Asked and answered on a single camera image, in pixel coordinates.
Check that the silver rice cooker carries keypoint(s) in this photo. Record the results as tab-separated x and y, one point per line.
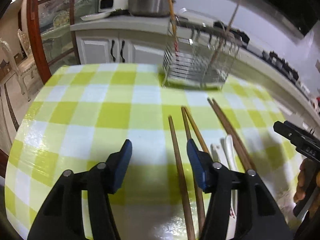
149	8

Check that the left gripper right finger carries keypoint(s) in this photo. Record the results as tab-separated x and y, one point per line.
209	174

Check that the light bamboo chopstick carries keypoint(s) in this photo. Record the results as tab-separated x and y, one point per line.
197	131

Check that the white small cooker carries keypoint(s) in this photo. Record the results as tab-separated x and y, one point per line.
113	5

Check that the dark chopstick middle centre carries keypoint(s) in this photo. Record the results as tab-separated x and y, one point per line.
244	157

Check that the white ceramic spoon with hole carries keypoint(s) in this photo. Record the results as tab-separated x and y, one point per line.
218	155

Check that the dark brown chopstick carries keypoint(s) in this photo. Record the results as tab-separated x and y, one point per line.
225	34

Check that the black gas stove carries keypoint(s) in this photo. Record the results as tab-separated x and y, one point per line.
270	57

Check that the red wooden door frame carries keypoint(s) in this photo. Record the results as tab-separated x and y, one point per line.
36	41

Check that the white lower cabinet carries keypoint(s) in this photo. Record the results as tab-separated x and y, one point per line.
122	39

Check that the green checkered tablecloth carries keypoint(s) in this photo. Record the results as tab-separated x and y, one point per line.
84	113

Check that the metal wire utensil rack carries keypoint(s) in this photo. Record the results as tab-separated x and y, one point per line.
197	43

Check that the patterned-end light chopstick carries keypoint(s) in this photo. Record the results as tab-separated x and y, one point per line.
172	44

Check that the person's right hand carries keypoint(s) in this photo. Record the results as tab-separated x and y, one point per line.
301	186

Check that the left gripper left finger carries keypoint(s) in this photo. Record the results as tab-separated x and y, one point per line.
107	177

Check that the white plate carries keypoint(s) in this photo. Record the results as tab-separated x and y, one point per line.
97	16

